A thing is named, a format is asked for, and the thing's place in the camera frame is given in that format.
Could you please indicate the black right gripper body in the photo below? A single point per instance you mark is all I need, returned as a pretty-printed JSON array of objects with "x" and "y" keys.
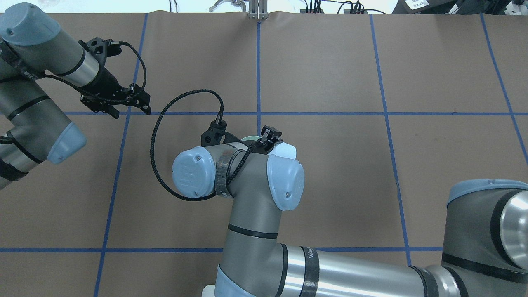
[{"x": 271, "y": 136}]

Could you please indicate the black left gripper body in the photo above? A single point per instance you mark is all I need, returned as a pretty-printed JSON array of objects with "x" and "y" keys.
[{"x": 106, "y": 81}]

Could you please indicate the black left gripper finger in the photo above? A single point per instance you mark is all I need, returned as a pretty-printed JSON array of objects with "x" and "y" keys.
[
  {"x": 112, "y": 112},
  {"x": 146, "y": 109}
]

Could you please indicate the light green ceramic bowl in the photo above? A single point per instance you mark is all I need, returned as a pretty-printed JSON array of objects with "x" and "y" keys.
[{"x": 252, "y": 138}]

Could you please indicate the light blue plastic cup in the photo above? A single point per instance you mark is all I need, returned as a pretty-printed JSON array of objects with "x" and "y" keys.
[{"x": 284, "y": 150}]

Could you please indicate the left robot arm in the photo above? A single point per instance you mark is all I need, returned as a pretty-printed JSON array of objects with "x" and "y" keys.
[{"x": 35, "y": 46}]

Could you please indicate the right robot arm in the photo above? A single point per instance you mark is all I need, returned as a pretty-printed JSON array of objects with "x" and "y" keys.
[{"x": 371, "y": 191}]

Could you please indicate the grey metal clamp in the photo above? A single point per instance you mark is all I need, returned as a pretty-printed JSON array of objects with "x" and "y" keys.
[{"x": 221, "y": 5}]

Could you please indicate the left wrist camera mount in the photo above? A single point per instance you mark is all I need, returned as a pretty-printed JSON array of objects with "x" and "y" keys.
[{"x": 101, "y": 49}]

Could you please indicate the aluminium frame post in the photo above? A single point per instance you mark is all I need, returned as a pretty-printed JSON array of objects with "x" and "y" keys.
[{"x": 258, "y": 9}]

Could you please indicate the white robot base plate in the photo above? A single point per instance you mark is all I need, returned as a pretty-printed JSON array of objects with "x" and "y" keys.
[{"x": 208, "y": 291}]

